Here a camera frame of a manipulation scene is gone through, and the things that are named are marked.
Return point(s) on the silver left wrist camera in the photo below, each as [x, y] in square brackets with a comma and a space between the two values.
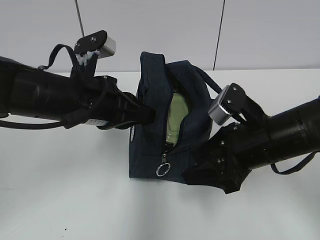
[98, 41]

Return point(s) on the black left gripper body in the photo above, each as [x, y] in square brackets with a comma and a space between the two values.
[110, 109]

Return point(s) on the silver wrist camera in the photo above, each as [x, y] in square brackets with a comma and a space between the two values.
[228, 103]
[98, 41]

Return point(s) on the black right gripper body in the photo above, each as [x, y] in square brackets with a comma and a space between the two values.
[218, 151]

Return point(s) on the dark blue lunch bag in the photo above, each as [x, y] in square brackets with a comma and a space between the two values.
[150, 157]

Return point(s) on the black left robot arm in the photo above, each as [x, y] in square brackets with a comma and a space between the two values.
[34, 99]

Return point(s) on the green lid glass container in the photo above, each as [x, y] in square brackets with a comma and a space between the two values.
[177, 111]

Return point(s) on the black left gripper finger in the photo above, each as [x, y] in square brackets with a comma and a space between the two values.
[135, 111]

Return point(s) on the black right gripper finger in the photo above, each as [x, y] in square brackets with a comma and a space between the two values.
[204, 175]

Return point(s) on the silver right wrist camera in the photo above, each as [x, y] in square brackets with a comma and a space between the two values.
[228, 103]

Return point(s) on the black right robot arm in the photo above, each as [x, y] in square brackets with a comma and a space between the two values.
[286, 142]

